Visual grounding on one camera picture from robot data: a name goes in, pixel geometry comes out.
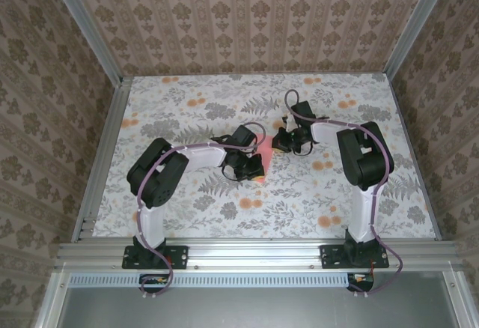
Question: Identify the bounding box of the floral patterned table cover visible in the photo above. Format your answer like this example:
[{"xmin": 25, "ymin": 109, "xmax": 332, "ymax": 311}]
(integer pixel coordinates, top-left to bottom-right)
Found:
[{"xmin": 91, "ymin": 73, "xmax": 439, "ymax": 240}]

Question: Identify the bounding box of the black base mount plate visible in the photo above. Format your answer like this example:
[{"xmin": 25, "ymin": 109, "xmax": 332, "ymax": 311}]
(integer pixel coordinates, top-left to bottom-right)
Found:
[
  {"xmin": 320, "ymin": 244, "xmax": 390, "ymax": 270},
  {"xmin": 122, "ymin": 244, "xmax": 189, "ymax": 270}
]

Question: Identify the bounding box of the pink square paper sheet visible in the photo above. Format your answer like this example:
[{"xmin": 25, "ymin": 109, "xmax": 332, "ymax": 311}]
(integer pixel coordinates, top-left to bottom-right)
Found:
[{"xmin": 253, "ymin": 135, "xmax": 277, "ymax": 186}]

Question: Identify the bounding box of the grey metal sheet panel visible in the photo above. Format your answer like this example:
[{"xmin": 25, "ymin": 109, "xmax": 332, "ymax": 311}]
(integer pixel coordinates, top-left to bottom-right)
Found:
[{"xmin": 55, "ymin": 285, "xmax": 460, "ymax": 328}]

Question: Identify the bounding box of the aluminium table side rail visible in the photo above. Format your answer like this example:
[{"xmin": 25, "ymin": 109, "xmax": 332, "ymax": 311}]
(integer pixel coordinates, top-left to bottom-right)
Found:
[
  {"xmin": 70, "ymin": 76, "xmax": 132, "ymax": 243},
  {"xmin": 388, "ymin": 73, "xmax": 441, "ymax": 241}
]

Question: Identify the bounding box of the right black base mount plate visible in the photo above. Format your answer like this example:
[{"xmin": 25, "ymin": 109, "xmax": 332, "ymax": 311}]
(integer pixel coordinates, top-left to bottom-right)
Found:
[{"xmin": 320, "ymin": 244, "xmax": 390, "ymax": 270}]

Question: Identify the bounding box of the long aluminium base rail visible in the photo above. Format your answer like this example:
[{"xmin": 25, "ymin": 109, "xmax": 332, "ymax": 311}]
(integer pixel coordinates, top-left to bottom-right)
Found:
[{"xmin": 54, "ymin": 240, "xmax": 465, "ymax": 271}]

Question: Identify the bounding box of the white slotted cable duct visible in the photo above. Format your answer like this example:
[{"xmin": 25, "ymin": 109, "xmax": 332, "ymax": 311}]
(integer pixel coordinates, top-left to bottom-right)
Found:
[{"xmin": 69, "ymin": 272, "xmax": 350, "ymax": 288}]

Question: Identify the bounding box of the lower aluminium frame profile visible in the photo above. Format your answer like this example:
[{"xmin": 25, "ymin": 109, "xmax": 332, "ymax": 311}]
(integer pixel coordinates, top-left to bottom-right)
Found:
[
  {"xmin": 33, "ymin": 271, "xmax": 72, "ymax": 328},
  {"xmin": 441, "ymin": 270, "xmax": 479, "ymax": 328}
]

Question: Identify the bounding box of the slanted aluminium frame post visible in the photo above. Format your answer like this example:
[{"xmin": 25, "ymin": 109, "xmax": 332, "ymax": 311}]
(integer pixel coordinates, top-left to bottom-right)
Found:
[
  {"xmin": 47, "ymin": 0, "xmax": 126, "ymax": 85},
  {"xmin": 382, "ymin": 0, "xmax": 457, "ymax": 78}
]

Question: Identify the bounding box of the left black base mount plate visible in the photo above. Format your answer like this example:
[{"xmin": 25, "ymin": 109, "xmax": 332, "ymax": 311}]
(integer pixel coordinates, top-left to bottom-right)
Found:
[{"xmin": 122, "ymin": 244, "xmax": 189, "ymax": 270}]

